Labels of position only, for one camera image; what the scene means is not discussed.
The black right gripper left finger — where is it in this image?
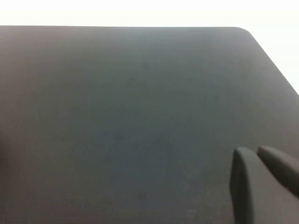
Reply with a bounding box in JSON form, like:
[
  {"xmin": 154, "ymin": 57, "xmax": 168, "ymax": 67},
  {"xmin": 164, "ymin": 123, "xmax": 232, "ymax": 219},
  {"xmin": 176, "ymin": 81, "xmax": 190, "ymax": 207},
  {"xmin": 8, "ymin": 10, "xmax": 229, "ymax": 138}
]
[{"xmin": 229, "ymin": 147, "xmax": 299, "ymax": 224}]

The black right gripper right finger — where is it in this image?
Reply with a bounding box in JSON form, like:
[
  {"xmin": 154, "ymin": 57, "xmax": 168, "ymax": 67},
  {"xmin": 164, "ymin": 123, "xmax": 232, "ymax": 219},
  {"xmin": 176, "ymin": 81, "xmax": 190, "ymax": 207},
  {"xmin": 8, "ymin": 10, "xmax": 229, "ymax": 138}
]
[{"xmin": 256, "ymin": 145, "xmax": 299, "ymax": 179}]

